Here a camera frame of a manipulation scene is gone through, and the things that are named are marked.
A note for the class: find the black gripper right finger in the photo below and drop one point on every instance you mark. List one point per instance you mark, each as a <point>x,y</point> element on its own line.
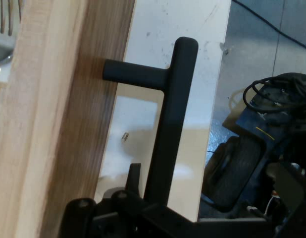
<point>182,228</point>

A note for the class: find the small pale tape scrap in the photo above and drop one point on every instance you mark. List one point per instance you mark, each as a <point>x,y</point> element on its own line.
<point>224,48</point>

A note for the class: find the white ribbed plastic tray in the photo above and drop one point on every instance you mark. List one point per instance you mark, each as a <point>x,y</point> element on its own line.
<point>4,37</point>

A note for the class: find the dark wheeled cart base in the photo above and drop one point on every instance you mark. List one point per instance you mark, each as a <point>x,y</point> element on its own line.
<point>267,138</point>

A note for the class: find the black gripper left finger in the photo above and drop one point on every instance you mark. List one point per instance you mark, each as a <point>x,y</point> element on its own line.
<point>106,215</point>

